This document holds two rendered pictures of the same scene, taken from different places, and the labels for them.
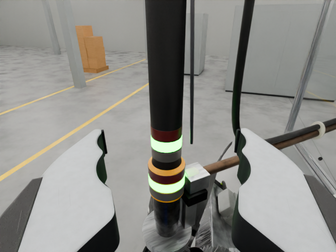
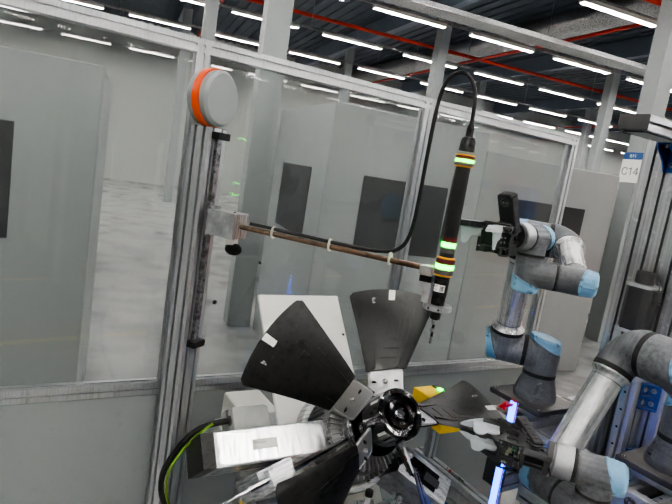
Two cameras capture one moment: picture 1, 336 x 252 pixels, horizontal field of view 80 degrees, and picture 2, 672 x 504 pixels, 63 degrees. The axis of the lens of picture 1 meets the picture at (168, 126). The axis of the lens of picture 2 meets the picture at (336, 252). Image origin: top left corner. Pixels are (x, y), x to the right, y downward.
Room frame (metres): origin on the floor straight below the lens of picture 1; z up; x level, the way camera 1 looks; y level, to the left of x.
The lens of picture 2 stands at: (1.22, 0.81, 1.74)
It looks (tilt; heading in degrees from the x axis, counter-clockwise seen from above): 8 degrees down; 229
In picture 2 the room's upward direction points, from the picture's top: 9 degrees clockwise
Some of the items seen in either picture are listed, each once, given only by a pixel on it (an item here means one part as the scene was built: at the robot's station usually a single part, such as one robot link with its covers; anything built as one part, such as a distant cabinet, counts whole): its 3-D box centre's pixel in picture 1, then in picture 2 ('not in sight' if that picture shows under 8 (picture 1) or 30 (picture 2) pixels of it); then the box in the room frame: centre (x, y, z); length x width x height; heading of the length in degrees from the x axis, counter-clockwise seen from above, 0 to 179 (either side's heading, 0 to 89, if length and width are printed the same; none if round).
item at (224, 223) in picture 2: not in sight; (225, 223); (0.46, -0.56, 1.54); 0.10 x 0.07 x 0.08; 116
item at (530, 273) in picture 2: not in sight; (533, 273); (-0.20, 0.01, 1.54); 0.11 x 0.08 x 0.11; 123
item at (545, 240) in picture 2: not in sight; (534, 238); (-0.19, -0.01, 1.64); 0.11 x 0.08 x 0.09; 1
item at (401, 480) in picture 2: not in sight; (410, 479); (0.13, -0.02, 0.98); 0.20 x 0.16 x 0.20; 81
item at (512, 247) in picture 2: not in sight; (502, 237); (-0.03, 0.00, 1.63); 0.12 x 0.08 x 0.09; 1
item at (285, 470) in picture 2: not in sight; (280, 473); (0.53, -0.06, 1.08); 0.07 x 0.04 x 0.06; 1
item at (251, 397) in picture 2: not in sight; (244, 416); (0.29, -0.60, 0.91); 0.17 x 0.16 x 0.11; 81
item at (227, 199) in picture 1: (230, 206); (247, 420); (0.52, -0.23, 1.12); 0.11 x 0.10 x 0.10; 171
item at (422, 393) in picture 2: not in sight; (437, 410); (-0.21, -0.23, 1.02); 0.16 x 0.10 x 0.11; 81
